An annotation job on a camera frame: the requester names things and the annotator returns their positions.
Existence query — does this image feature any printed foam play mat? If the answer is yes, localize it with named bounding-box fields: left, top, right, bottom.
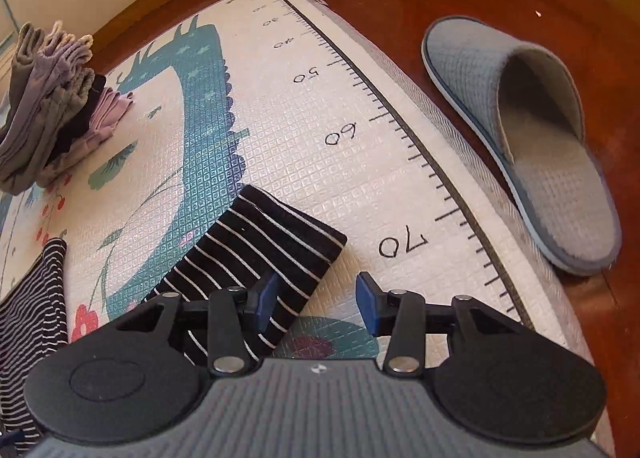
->
left=1, top=0, right=613, bottom=457

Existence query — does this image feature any navy white striped garment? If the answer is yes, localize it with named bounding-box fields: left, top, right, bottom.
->
left=1, top=186, right=347, bottom=454

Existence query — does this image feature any stack of folded clothes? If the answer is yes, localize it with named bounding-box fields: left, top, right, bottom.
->
left=1, top=21, right=134, bottom=196

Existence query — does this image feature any grey blue slipper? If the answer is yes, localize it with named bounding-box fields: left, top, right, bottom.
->
left=421, top=16, right=622, bottom=276

